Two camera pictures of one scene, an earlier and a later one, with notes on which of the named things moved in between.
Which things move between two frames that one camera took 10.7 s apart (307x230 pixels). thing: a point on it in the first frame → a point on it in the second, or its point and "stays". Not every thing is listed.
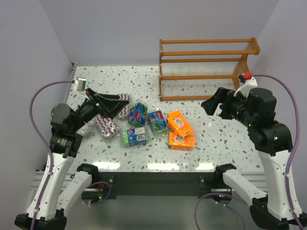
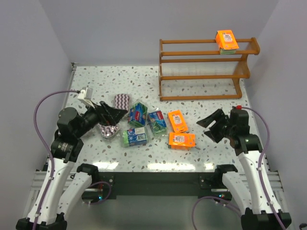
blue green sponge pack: x=157 y=122 stays
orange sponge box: x=178 y=123 → x=226 y=40
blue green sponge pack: x=137 y=115 stays
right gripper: x=224 y=101 → x=221 y=127
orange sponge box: x=178 y=142 stays
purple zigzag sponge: x=125 y=111 stays
